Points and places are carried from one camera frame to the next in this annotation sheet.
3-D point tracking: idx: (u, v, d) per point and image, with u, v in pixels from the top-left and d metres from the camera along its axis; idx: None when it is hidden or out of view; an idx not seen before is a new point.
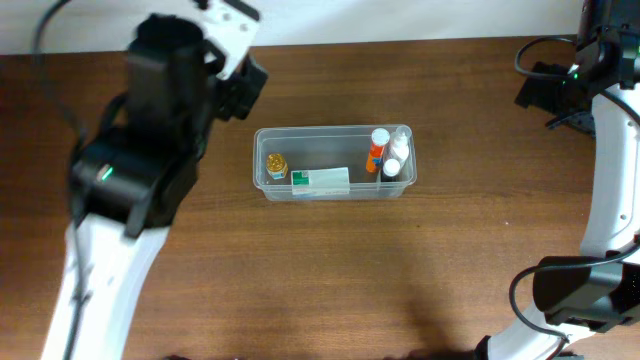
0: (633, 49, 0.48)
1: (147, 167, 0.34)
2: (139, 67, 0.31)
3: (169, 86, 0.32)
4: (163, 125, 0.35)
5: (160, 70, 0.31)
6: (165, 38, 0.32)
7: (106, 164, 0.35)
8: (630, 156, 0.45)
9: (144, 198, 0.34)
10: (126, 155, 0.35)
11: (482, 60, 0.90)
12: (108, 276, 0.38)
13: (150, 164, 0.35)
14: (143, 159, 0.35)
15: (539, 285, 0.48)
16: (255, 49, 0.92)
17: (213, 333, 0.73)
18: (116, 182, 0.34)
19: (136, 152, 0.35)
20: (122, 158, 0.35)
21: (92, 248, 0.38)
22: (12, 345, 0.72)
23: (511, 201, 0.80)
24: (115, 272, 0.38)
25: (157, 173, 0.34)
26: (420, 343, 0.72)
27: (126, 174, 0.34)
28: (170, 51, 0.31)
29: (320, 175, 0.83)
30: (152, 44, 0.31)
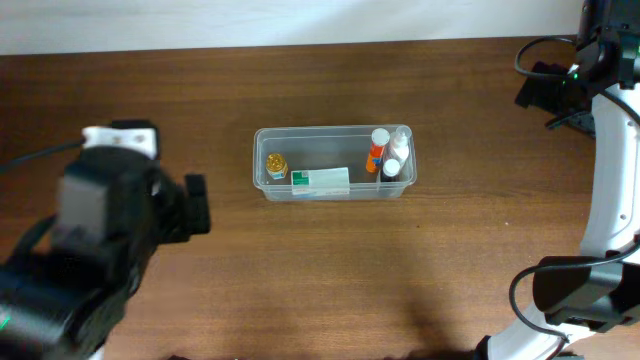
0: (634, 49, 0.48)
1: (64, 300, 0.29)
2: (73, 189, 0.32)
3: (109, 211, 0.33)
4: (93, 250, 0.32)
5: (97, 191, 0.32)
6: (102, 166, 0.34)
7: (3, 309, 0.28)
8: (630, 156, 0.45)
9: (57, 340, 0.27)
10: (36, 291, 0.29)
11: (482, 61, 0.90)
12: None
13: (71, 296, 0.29)
14: (62, 292, 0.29)
15: (538, 286, 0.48)
16: (256, 50, 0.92)
17: (213, 333, 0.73)
18: (15, 328, 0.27)
19: (52, 286, 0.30)
20: (29, 293, 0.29)
21: None
22: None
23: (511, 201, 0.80)
24: None
25: (76, 305, 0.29)
26: (420, 344, 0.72)
27: (31, 311, 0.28)
28: (113, 177, 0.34)
29: (320, 174, 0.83)
30: (90, 170, 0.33)
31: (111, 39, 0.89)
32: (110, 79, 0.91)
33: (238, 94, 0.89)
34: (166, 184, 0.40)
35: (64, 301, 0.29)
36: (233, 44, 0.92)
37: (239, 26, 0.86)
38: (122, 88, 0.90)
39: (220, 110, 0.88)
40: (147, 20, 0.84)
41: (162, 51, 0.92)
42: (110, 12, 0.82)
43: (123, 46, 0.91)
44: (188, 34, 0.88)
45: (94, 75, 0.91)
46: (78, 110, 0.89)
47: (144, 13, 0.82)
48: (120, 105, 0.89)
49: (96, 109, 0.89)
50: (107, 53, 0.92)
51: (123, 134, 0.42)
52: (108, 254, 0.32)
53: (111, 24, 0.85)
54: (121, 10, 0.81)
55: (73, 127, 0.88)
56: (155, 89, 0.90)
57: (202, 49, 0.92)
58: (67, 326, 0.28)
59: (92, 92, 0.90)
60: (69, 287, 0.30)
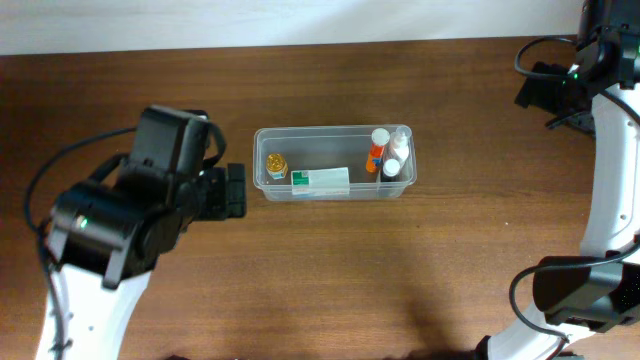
0: (634, 49, 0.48)
1: (128, 213, 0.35)
2: (150, 129, 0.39)
3: (174, 151, 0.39)
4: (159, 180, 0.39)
5: (169, 133, 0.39)
6: (172, 115, 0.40)
7: (83, 212, 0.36)
8: (630, 156, 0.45)
9: (123, 244, 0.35)
10: (104, 203, 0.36)
11: (482, 61, 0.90)
12: (88, 324, 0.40)
13: (134, 210, 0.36)
14: (128, 205, 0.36)
15: (539, 286, 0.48)
16: (256, 49, 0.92)
17: (213, 333, 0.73)
18: (96, 228, 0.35)
19: (118, 200, 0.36)
20: (101, 205, 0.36)
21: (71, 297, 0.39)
22: (17, 344, 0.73)
23: (511, 201, 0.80)
24: (94, 321, 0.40)
25: (138, 220, 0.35)
26: (421, 344, 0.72)
27: (106, 220, 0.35)
28: (183, 123, 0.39)
29: (320, 174, 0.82)
30: (165, 117, 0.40)
31: (111, 39, 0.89)
32: (110, 78, 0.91)
33: (238, 94, 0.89)
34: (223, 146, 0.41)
35: (126, 213, 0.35)
36: (233, 44, 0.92)
37: (240, 26, 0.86)
38: (122, 89, 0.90)
39: (220, 110, 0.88)
40: (147, 20, 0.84)
41: (162, 51, 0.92)
42: (109, 12, 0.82)
43: (123, 46, 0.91)
44: (188, 33, 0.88)
45: (94, 75, 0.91)
46: (79, 110, 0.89)
47: (144, 13, 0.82)
48: (120, 105, 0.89)
49: (96, 109, 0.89)
50: (107, 53, 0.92)
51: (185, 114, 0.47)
52: (168, 182, 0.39)
53: (111, 24, 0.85)
54: (121, 10, 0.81)
55: (72, 127, 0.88)
56: (155, 89, 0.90)
57: (202, 49, 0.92)
58: (132, 231, 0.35)
59: (92, 91, 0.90)
60: (133, 203, 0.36)
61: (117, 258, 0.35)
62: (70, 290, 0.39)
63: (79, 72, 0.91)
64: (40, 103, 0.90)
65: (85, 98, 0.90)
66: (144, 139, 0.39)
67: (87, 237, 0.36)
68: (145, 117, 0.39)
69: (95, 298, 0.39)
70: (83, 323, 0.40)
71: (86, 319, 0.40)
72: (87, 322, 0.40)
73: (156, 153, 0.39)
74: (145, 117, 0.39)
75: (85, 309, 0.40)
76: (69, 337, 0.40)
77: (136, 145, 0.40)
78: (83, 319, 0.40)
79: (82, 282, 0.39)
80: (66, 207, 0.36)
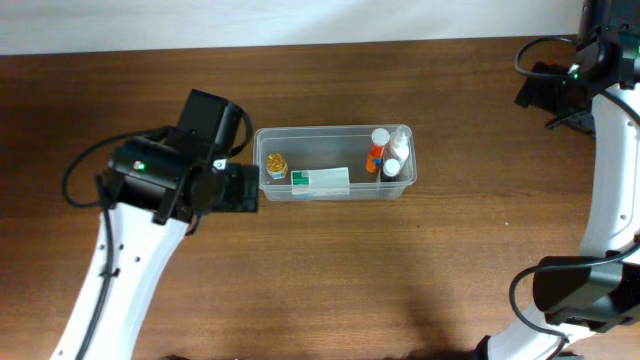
0: (634, 49, 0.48)
1: (177, 163, 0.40)
2: (197, 106, 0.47)
3: (215, 124, 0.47)
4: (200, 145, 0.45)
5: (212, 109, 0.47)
6: (214, 97, 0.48)
7: (138, 160, 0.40)
8: (629, 156, 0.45)
9: (174, 190, 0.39)
10: (156, 155, 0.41)
11: (482, 60, 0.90)
12: (136, 255, 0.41)
13: (182, 161, 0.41)
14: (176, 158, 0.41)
15: (539, 285, 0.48)
16: (256, 49, 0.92)
17: (214, 333, 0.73)
18: (148, 176, 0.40)
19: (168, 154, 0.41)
20: (153, 156, 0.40)
21: (123, 228, 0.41)
22: (16, 343, 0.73)
23: (511, 201, 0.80)
24: (143, 251, 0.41)
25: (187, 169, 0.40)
26: (421, 344, 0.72)
27: (157, 169, 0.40)
28: (223, 103, 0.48)
29: (320, 174, 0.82)
30: (209, 97, 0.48)
31: (111, 39, 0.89)
32: (110, 78, 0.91)
33: (238, 94, 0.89)
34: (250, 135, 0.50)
35: (178, 163, 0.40)
36: (233, 44, 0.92)
37: (239, 26, 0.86)
38: (122, 89, 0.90)
39: None
40: (147, 20, 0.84)
41: (162, 51, 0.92)
42: (109, 12, 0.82)
43: (123, 45, 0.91)
44: (188, 34, 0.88)
45: (93, 74, 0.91)
46: (79, 110, 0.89)
47: (143, 13, 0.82)
48: (120, 106, 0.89)
49: (96, 109, 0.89)
50: (107, 53, 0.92)
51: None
52: (210, 145, 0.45)
53: (111, 24, 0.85)
54: (120, 10, 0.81)
55: (72, 128, 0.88)
56: (155, 89, 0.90)
57: (202, 49, 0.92)
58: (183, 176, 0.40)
59: (91, 91, 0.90)
60: (182, 156, 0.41)
61: (169, 200, 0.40)
62: (123, 222, 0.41)
63: (79, 72, 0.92)
64: (40, 103, 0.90)
65: (85, 97, 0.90)
66: (190, 114, 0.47)
67: (142, 180, 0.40)
68: (192, 97, 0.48)
69: (146, 227, 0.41)
70: (130, 253, 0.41)
71: (134, 249, 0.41)
72: (133, 253, 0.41)
73: (199, 126, 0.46)
74: (193, 97, 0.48)
75: (135, 239, 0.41)
76: (117, 267, 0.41)
77: (182, 118, 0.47)
78: (131, 248, 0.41)
79: (134, 214, 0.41)
80: (125, 159, 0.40)
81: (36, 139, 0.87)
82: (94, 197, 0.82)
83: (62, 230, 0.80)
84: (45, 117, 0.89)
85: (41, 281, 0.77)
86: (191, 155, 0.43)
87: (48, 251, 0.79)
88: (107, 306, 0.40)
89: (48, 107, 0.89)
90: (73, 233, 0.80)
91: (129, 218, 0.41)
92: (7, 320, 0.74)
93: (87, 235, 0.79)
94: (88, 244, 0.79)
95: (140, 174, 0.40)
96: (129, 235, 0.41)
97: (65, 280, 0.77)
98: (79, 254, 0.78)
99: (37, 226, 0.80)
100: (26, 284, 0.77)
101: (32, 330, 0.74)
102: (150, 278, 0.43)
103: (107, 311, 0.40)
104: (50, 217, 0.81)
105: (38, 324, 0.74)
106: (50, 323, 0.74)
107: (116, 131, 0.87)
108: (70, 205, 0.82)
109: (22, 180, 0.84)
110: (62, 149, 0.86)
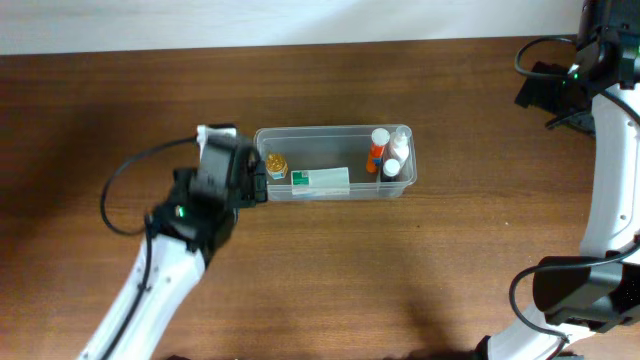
0: (633, 49, 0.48)
1: (202, 220, 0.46)
2: (208, 159, 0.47)
3: (227, 174, 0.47)
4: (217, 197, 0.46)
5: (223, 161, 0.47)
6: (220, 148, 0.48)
7: (172, 216, 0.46)
8: (629, 156, 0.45)
9: (197, 241, 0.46)
10: (185, 211, 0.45)
11: (482, 60, 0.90)
12: (167, 276, 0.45)
13: (205, 217, 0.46)
14: (200, 214, 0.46)
15: (539, 286, 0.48)
16: (256, 49, 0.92)
17: (213, 333, 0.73)
18: (178, 228, 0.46)
19: (193, 210, 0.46)
20: (182, 213, 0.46)
21: (159, 255, 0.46)
22: (16, 343, 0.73)
23: (511, 201, 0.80)
24: (173, 274, 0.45)
25: (207, 224, 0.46)
26: (420, 344, 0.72)
27: (186, 225, 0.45)
28: (230, 154, 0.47)
29: (320, 174, 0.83)
30: (218, 149, 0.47)
31: (110, 39, 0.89)
32: (109, 78, 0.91)
33: (238, 94, 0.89)
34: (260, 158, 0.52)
35: (202, 220, 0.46)
36: (233, 44, 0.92)
37: (239, 26, 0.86)
38: (122, 89, 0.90)
39: (220, 111, 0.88)
40: (146, 19, 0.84)
41: (161, 51, 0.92)
42: (109, 11, 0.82)
43: (122, 45, 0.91)
44: (188, 33, 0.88)
45: (93, 75, 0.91)
46: (78, 110, 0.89)
47: (143, 13, 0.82)
48: (120, 106, 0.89)
49: (96, 109, 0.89)
50: (106, 53, 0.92)
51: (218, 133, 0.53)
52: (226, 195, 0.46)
53: (111, 24, 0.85)
54: (120, 10, 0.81)
55: (72, 128, 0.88)
56: (155, 89, 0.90)
57: (202, 49, 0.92)
58: (205, 232, 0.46)
59: (91, 91, 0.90)
60: (203, 212, 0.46)
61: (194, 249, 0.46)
62: (161, 248, 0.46)
63: (79, 72, 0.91)
64: (39, 103, 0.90)
65: (84, 98, 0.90)
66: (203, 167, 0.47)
67: (174, 229, 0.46)
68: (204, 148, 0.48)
69: (178, 254, 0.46)
70: (164, 274, 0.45)
71: (166, 271, 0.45)
72: (166, 274, 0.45)
73: (214, 177, 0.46)
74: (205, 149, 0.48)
75: (167, 262, 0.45)
76: (151, 283, 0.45)
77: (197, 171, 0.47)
78: (163, 270, 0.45)
79: (168, 246, 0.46)
80: (161, 212, 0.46)
81: (36, 140, 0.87)
82: (93, 197, 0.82)
83: (61, 231, 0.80)
84: (44, 118, 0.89)
85: (41, 281, 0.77)
86: (211, 206, 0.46)
87: (47, 252, 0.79)
88: (136, 316, 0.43)
89: (47, 107, 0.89)
90: (73, 233, 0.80)
91: (164, 247, 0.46)
92: (8, 321, 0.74)
93: (87, 236, 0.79)
94: (88, 244, 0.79)
95: (172, 222, 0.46)
96: (164, 260, 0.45)
97: (64, 280, 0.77)
98: (79, 254, 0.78)
99: (37, 226, 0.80)
100: (26, 284, 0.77)
101: (32, 330, 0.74)
102: (173, 299, 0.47)
103: (134, 321, 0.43)
104: (50, 217, 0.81)
105: (37, 325, 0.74)
106: (50, 324, 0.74)
107: (115, 131, 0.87)
108: (70, 205, 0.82)
109: (21, 180, 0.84)
110: (62, 149, 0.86)
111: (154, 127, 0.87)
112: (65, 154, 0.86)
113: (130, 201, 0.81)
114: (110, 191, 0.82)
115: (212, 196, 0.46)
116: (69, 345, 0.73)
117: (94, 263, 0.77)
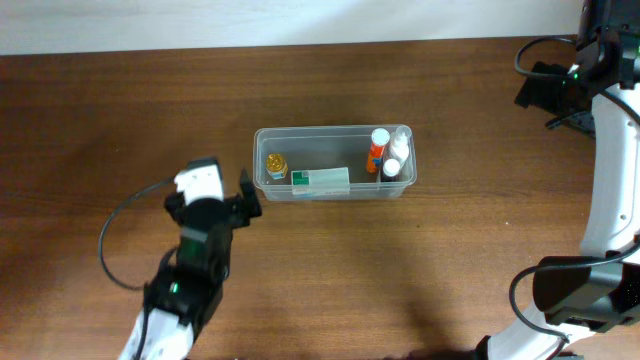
0: (634, 49, 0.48)
1: (193, 299, 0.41)
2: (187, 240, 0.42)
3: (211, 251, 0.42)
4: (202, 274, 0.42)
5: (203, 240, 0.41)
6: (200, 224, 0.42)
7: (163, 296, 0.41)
8: (630, 156, 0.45)
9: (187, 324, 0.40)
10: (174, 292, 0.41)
11: (482, 60, 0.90)
12: (159, 347, 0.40)
13: (196, 296, 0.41)
14: (191, 293, 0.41)
15: (539, 286, 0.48)
16: (256, 49, 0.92)
17: (213, 333, 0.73)
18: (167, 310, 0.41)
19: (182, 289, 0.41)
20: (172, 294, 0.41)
21: (152, 326, 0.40)
22: (16, 343, 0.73)
23: (511, 201, 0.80)
24: (165, 345, 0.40)
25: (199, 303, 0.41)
26: (420, 344, 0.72)
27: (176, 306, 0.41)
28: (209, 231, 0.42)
29: (320, 174, 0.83)
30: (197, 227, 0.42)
31: (110, 39, 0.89)
32: (109, 78, 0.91)
33: (238, 94, 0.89)
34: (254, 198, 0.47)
35: (193, 299, 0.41)
36: (233, 44, 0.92)
37: (239, 26, 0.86)
38: (122, 89, 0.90)
39: (220, 111, 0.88)
40: (146, 20, 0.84)
41: (162, 51, 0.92)
42: (109, 12, 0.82)
43: (122, 46, 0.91)
44: (188, 34, 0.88)
45: (93, 75, 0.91)
46: (78, 110, 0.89)
47: (143, 13, 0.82)
48: (120, 106, 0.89)
49: (96, 109, 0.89)
50: (107, 53, 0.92)
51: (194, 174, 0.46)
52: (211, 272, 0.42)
53: (111, 24, 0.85)
54: (120, 10, 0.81)
55: (73, 128, 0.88)
56: (155, 89, 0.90)
57: (202, 49, 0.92)
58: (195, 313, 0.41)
59: (91, 92, 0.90)
60: (193, 292, 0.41)
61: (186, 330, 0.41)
62: (157, 321, 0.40)
63: (79, 72, 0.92)
64: (40, 103, 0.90)
65: (85, 98, 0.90)
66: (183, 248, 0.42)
67: (164, 310, 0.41)
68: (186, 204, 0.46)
69: (170, 325, 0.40)
70: (157, 345, 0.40)
71: (158, 342, 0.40)
72: (159, 346, 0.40)
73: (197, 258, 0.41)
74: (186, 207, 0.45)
75: (158, 332, 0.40)
76: (144, 353, 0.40)
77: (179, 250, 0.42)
78: (156, 343, 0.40)
79: (161, 318, 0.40)
80: (154, 289, 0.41)
81: (36, 140, 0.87)
82: (94, 197, 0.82)
83: (61, 232, 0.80)
84: (44, 118, 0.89)
85: (41, 281, 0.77)
86: (199, 286, 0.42)
87: (47, 252, 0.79)
88: None
89: (48, 107, 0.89)
90: (73, 233, 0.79)
91: (159, 321, 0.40)
92: (8, 320, 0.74)
93: (87, 236, 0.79)
94: (88, 244, 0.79)
95: (165, 300, 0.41)
96: (157, 333, 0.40)
97: (65, 280, 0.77)
98: (79, 254, 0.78)
99: (37, 226, 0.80)
100: (27, 284, 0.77)
101: (32, 330, 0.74)
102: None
103: None
104: (51, 217, 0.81)
105: (37, 325, 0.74)
106: (50, 324, 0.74)
107: (116, 131, 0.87)
108: (70, 205, 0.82)
109: (22, 181, 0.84)
110: (62, 149, 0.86)
111: (155, 127, 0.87)
112: (65, 154, 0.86)
113: (130, 202, 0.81)
114: (110, 192, 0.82)
115: (199, 272, 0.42)
116: (69, 345, 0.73)
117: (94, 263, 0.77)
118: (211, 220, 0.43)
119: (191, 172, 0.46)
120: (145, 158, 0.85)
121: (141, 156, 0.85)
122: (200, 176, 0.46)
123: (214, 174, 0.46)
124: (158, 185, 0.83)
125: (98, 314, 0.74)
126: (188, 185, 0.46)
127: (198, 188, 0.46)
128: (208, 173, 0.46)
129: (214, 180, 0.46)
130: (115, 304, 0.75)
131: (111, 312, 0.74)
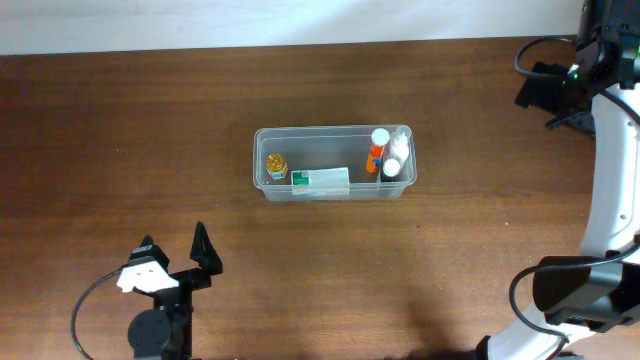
0: (633, 49, 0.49)
1: None
2: None
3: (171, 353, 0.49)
4: None
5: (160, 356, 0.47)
6: (151, 344, 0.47)
7: None
8: (629, 154, 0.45)
9: None
10: None
11: (482, 61, 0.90)
12: None
13: None
14: None
15: (539, 286, 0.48)
16: (255, 49, 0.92)
17: (213, 333, 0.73)
18: None
19: None
20: None
21: None
22: (12, 344, 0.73)
23: (511, 200, 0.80)
24: None
25: None
26: (421, 344, 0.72)
27: None
28: (161, 347, 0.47)
29: (320, 174, 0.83)
30: (148, 348, 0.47)
31: (109, 39, 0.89)
32: (107, 78, 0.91)
33: (238, 95, 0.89)
34: (215, 267, 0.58)
35: None
36: (233, 44, 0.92)
37: (239, 27, 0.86)
38: (121, 89, 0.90)
39: (220, 111, 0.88)
40: (147, 20, 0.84)
41: (162, 51, 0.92)
42: (108, 12, 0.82)
43: (121, 46, 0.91)
44: (189, 33, 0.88)
45: (91, 74, 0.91)
46: (75, 110, 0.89)
47: (144, 13, 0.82)
48: (119, 107, 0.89)
49: (95, 109, 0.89)
50: (107, 53, 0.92)
51: (136, 270, 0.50)
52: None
53: (111, 24, 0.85)
54: (121, 10, 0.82)
55: (72, 128, 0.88)
56: (155, 90, 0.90)
57: (202, 49, 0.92)
58: None
59: (89, 91, 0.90)
60: None
61: None
62: None
63: (79, 72, 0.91)
64: (39, 103, 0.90)
65: (83, 97, 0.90)
66: None
67: None
68: (148, 290, 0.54)
69: None
70: None
71: None
72: None
73: None
74: (155, 292, 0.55)
75: None
76: None
77: None
78: None
79: None
80: None
81: (36, 140, 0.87)
82: (92, 198, 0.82)
83: (57, 232, 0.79)
84: (40, 118, 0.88)
85: (41, 282, 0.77)
86: None
87: (44, 253, 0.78)
88: None
89: (47, 108, 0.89)
90: (73, 233, 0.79)
91: None
92: (7, 320, 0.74)
93: (86, 236, 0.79)
94: (85, 244, 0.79)
95: None
96: None
97: (64, 280, 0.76)
98: (77, 254, 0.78)
99: (37, 226, 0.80)
100: (26, 284, 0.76)
101: (31, 331, 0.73)
102: None
103: None
104: (50, 218, 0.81)
105: (35, 325, 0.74)
106: (48, 325, 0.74)
107: (115, 131, 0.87)
108: (68, 206, 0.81)
109: (20, 180, 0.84)
110: (61, 149, 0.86)
111: (154, 128, 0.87)
112: (61, 155, 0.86)
113: (128, 202, 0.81)
114: (109, 192, 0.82)
115: None
116: (68, 345, 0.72)
117: (93, 263, 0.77)
118: (157, 335, 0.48)
119: (134, 269, 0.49)
120: (145, 158, 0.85)
121: (140, 157, 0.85)
122: (143, 272, 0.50)
123: (156, 269, 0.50)
124: (158, 186, 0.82)
125: (96, 315, 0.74)
126: (136, 278, 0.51)
127: (147, 280, 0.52)
128: (149, 270, 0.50)
129: (161, 273, 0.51)
130: (115, 304, 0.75)
131: (110, 313, 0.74)
